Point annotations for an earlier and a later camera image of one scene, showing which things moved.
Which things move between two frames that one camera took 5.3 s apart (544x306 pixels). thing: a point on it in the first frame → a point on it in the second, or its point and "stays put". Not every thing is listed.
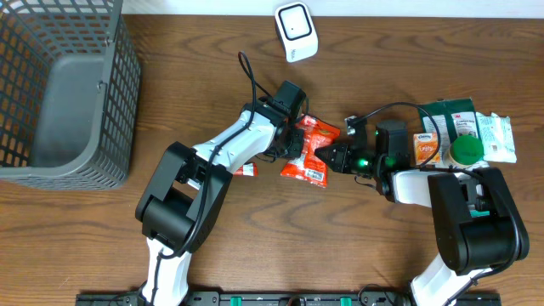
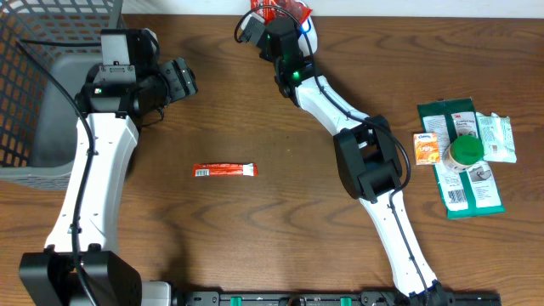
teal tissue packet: [497, 137] stays put
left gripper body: [292, 148] → [179, 83]
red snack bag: [310, 167] → [280, 9]
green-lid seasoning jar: [464, 150] stays put
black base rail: [287, 298] stays put
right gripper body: [359, 161] → [269, 55]
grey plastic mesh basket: [70, 94] stays put
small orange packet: [425, 145] stays put
